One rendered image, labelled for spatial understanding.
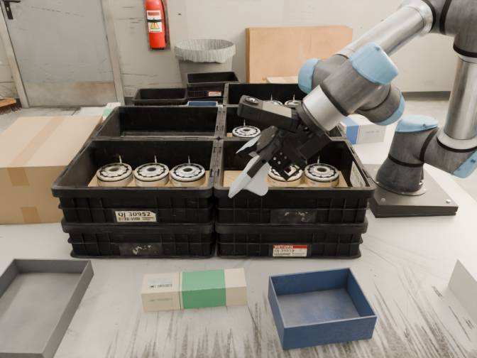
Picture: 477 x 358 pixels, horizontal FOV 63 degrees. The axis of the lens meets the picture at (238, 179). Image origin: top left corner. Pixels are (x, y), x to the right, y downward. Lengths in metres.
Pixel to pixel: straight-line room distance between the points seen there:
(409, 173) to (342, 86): 0.74
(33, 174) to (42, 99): 3.45
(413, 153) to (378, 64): 0.69
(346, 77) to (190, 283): 0.57
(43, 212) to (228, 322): 0.68
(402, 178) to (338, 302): 0.53
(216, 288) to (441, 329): 0.51
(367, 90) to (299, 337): 0.51
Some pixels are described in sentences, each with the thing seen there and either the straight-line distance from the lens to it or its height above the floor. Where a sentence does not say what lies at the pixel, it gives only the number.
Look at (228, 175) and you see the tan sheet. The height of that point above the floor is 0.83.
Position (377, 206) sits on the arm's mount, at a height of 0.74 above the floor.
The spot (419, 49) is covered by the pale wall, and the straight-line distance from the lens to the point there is 4.73.
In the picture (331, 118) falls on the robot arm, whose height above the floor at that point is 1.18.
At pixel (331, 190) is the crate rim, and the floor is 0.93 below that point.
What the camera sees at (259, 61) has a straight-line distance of 4.06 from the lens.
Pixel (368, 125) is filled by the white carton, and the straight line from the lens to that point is 1.78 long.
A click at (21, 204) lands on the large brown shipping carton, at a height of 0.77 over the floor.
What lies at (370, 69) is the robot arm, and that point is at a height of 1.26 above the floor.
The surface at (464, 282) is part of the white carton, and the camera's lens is 1.08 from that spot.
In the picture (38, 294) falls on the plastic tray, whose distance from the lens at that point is 1.11.
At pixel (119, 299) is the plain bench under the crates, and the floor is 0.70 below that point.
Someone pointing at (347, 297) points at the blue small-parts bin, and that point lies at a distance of 1.02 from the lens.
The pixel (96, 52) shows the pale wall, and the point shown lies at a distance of 4.36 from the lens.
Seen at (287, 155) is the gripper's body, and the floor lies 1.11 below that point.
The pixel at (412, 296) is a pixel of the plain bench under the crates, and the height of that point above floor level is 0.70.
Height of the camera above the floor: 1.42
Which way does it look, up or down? 30 degrees down
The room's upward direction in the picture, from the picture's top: straight up
